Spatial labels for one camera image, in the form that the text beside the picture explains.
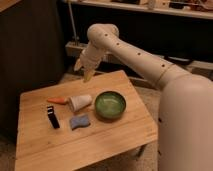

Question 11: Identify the blue sponge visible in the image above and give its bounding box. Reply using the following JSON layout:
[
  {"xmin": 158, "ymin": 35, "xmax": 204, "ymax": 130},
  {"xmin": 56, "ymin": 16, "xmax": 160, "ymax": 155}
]
[{"xmin": 70, "ymin": 115, "xmax": 90, "ymax": 130}]

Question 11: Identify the white ceramic cup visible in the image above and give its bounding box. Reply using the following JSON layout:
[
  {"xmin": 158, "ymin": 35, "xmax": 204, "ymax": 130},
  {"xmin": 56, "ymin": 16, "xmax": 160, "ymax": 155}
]
[{"xmin": 68, "ymin": 94, "xmax": 92, "ymax": 112}]

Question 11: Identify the wooden table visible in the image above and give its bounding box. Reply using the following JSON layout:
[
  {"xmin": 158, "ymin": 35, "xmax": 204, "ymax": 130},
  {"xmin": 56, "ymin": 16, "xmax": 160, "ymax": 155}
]
[{"xmin": 15, "ymin": 71, "xmax": 158, "ymax": 171}]

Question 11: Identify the grey metal shelf beam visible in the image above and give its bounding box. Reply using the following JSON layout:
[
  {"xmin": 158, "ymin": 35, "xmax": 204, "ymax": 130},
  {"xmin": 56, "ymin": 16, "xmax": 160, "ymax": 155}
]
[{"xmin": 65, "ymin": 42, "xmax": 213, "ymax": 81}]

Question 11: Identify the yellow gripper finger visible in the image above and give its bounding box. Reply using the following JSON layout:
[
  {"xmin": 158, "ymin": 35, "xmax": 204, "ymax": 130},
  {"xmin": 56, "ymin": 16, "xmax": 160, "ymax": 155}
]
[
  {"xmin": 74, "ymin": 58, "xmax": 83, "ymax": 71},
  {"xmin": 84, "ymin": 69, "xmax": 95, "ymax": 82}
]

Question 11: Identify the metal vertical pole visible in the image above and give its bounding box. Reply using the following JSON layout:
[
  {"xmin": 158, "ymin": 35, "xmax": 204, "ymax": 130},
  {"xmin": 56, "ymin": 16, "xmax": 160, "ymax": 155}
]
[{"xmin": 68, "ymin": 0, "xmax": 79, "ymax": 45}]

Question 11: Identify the upper wall shelf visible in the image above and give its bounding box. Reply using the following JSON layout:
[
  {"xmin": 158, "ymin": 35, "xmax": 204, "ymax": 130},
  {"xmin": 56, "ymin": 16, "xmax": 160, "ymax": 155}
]
[{"xmin": 61, "ymin": 0, "xmax": 213, "ymax": 20}]

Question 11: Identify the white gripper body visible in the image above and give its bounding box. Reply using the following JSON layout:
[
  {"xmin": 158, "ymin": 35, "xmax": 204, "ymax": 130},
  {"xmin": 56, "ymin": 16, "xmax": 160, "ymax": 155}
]
[{"xmin": 80, "ymin": 42, "xmax": 107, "ymax": 70}]

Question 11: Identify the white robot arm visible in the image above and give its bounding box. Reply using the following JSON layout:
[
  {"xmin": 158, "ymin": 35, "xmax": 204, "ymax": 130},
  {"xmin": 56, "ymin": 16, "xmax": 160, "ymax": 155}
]
[{"xmin": 75, "ymin": 24, "xmax": 213, "ymax": 171}]

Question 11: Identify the green ceramic bowl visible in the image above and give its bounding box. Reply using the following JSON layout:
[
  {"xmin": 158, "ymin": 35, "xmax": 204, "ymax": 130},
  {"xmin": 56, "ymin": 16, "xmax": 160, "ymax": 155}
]
[{"xmin": 95, "ymin": 91, "xmax": 126, "ymax": 120}]

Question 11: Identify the orange toy carrot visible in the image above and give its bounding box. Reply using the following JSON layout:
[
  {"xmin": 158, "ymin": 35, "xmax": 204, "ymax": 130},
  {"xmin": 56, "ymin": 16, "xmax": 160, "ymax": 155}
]
[{"xmin": 47, "ymin": 97, "xmax": 68, "ymax": 105}]

